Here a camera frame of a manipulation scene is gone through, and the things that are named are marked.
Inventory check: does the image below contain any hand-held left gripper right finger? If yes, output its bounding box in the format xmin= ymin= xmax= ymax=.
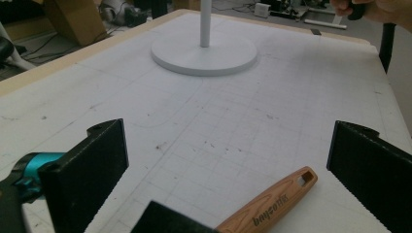
xmin=326 ymin=119 xmax=412 ymax=233

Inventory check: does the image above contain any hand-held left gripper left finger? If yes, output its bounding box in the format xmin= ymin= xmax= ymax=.
xmin=38 ymin=117 xmax=129 ymax=233

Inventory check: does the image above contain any white flat bar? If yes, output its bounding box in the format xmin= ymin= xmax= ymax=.
xmin=303 ymin=17 xmax=348 ymax=30

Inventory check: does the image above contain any teal and black tool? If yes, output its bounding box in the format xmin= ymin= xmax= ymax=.
xmin=0 ymin=151 xmax=67 ymax=233

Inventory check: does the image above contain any white power adapter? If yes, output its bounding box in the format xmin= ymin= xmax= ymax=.
xmin=254 ymin=2 xmax=272 ymax=19

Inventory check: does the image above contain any black textured block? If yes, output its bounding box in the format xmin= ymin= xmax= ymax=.
xmin=130 ymin=200 xmax=219 ymax=233

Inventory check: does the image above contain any white chair base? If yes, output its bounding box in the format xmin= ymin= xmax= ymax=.
xmin=0 ymin=22 xmax=37 ymax=72

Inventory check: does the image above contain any brown cardboard box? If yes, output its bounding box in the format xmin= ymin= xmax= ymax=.
xmin=41 ymin=0 xmax=108 ymax=47

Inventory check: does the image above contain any white round-base stand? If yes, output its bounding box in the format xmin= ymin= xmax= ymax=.
xmin=150 ymin=0 xmax=258 ymax=78

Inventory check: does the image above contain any grey and black device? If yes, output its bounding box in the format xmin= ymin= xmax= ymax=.
xmin=98 ymin=0 xmax=149 ymax=27

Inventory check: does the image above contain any wooden tool handle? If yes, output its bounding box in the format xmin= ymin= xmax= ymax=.
xmin=216 ymin=166 xmax=319 ymax=233

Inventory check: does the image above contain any black floor cable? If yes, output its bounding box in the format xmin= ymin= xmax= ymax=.
xmin=22 ymin=27 xmax=113 ymax=62

